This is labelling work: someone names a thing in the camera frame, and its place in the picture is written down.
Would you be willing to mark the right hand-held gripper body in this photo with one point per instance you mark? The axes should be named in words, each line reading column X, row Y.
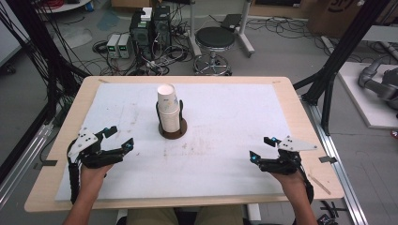
column 286, row 162

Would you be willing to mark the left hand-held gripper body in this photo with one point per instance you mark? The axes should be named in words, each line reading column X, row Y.
column 90, row 156

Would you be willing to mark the dark brown cup holder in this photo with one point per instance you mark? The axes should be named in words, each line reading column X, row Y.
column 172, row 134

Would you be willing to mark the white paper cup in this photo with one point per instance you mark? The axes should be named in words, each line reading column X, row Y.
column 170, row 120
column 166, row 95

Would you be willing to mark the person's right hand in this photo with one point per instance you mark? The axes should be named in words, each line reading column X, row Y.
column 291, row 181

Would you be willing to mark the person's left hand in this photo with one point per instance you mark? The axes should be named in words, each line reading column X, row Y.
column 92, row 176

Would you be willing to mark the wooden table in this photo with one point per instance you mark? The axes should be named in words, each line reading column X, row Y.
column 300, row 125

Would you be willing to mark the white foam mat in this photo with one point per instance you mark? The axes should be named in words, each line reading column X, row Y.
column 219, row 162

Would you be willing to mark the thin wooden stick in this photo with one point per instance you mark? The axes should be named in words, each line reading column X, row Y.
column 319, row 184

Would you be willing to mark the black tape piece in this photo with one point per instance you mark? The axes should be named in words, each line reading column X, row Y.
column 47, row 163
column 328, row 159

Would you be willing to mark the white table leg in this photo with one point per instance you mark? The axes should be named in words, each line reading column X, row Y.
column 254, row 212

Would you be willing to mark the black clamp parts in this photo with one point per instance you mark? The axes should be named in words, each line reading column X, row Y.
column 330, row 215

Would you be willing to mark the grey power supply unit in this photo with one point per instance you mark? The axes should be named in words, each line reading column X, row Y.
column 112, row 46
column 124, row 46

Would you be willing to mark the person's khaki trousers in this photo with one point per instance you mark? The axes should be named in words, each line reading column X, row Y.
column 187, row 217

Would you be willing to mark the white platform board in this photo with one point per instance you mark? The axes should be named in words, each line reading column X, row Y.
column 369, row 109

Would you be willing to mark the black computer tower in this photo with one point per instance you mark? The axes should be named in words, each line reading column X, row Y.
column 162, row 26
column 141, row 34

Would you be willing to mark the white metal stand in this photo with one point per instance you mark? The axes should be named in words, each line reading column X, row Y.
column 245, row 37

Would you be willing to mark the black round stool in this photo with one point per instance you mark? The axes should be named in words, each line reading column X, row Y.
column 215, row 39

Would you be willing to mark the black laptop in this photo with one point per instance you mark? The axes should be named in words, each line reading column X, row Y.
column 231, row 22

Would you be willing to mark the white round table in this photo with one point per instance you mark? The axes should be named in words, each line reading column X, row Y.
column 67, row 6

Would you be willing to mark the cardboard box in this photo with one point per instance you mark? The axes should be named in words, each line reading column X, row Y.
column 341, row 15

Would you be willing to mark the aluminium rail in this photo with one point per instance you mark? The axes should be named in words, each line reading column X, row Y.
column 22, row 168
column 341, row 162

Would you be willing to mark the black metal frame post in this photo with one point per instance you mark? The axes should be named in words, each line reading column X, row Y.
column 336, row 59

